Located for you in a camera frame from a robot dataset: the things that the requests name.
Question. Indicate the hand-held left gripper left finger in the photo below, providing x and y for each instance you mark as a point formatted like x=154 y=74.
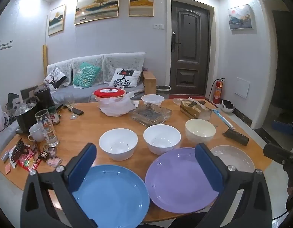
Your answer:
x=82 y=163

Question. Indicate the blue plate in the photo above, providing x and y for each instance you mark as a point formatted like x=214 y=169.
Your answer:
x=113 y=194

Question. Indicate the brown curved wooden piece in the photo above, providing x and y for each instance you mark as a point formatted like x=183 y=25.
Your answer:
x=200 y=102

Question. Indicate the dark brown door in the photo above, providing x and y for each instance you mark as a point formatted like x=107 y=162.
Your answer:
x=190 y=47

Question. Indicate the black hair claw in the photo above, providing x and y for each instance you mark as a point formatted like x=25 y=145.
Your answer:
x=19 y=149

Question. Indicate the white plastic bowl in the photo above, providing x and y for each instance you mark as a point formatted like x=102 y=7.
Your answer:
x=152 y=99

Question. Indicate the printed glass tumbler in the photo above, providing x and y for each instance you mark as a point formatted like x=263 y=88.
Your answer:
x=46 y=128

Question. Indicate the red snack packet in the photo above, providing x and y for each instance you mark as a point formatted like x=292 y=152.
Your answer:
x=29 y=163

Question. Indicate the glass ashtray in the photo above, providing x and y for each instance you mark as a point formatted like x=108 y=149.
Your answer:
x=150 y=115

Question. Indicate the grey sofa with lace cover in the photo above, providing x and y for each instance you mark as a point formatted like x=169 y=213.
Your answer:
x=118 y=64

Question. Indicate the black phone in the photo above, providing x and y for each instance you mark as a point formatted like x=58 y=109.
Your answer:
x=77 y=111

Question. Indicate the white ceramic bowl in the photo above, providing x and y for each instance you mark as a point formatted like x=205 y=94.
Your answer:
x=162 y=139
x=118 y=143

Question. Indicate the square framed tree painting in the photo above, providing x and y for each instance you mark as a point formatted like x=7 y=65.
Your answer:
x=141 y=2

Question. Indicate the white tree print cushion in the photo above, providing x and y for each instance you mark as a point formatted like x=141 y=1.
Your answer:
x=125 y=78

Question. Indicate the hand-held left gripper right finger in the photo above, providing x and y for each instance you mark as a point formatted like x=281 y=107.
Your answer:
x=208 y=168

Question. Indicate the white wall panel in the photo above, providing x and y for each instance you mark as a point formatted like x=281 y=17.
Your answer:
x=241 y=87

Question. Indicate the white helmet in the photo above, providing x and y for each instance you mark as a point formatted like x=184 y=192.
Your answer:
x=227 y=106

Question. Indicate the trash bin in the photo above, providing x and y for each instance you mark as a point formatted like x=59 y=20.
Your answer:
x=163 y=89

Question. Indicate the wide framed tree painting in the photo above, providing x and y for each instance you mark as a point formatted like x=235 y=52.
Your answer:
x=96 y=7

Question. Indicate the clear plastic lid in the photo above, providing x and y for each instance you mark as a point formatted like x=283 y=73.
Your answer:
x=176 y=101

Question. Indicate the white and black appliance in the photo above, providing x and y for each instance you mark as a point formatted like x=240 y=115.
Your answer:
x=14 y=101

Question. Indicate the packaged blue toothbrush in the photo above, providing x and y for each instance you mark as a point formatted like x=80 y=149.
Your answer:
x=223 y=120

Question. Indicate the purple plate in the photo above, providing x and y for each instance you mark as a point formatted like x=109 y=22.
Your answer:
x=175 y=182

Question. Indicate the cream ceramic bowl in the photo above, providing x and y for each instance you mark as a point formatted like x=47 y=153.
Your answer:
x=200 y=130

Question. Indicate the teal patterned cushion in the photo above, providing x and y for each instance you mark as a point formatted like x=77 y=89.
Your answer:
x=86 y=74

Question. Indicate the small dark-lidded jar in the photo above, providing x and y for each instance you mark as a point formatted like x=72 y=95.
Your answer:
x=54 y=116

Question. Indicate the white mug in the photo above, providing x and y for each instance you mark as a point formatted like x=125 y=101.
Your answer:
x=37 y=133

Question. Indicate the dark rolled pouch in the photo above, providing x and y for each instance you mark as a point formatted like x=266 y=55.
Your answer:
x=235 y=137

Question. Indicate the red lidded container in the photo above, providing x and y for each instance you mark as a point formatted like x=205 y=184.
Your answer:
x=109 y=92

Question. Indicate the black and white cushion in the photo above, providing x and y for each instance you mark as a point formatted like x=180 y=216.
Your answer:
x=55 y=77

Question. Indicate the gold paper bag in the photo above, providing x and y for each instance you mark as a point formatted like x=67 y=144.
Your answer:
x=194 y=110

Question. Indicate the beige rolled mat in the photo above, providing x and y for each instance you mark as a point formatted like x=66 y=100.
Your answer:
x=45 y=59

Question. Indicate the red fire extinguisher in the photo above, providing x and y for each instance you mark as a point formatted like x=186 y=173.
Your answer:
x=218 y=91

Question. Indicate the red door mat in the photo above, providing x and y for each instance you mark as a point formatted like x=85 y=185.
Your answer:
x=208 y=97

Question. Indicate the small framed landscape painting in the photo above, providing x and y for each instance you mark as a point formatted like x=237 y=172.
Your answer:
x=56 y=20

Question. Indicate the wine glass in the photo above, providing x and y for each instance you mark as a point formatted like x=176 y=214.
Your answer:
x=70 y=102

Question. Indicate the white light switch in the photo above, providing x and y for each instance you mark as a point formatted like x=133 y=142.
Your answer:
x=158 y=26

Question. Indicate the grey plate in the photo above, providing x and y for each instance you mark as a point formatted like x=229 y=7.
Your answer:
x=234 y=156

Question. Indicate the wooden cabinet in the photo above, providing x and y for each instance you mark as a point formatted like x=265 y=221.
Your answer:
x=148 y=82

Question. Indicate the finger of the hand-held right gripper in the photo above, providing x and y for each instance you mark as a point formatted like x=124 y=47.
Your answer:
x=278 y=153

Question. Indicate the mountain canvas painting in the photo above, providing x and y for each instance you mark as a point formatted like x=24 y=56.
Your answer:
x=240 y=17

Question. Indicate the black pot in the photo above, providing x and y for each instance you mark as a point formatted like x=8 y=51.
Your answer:
x=25 y=118

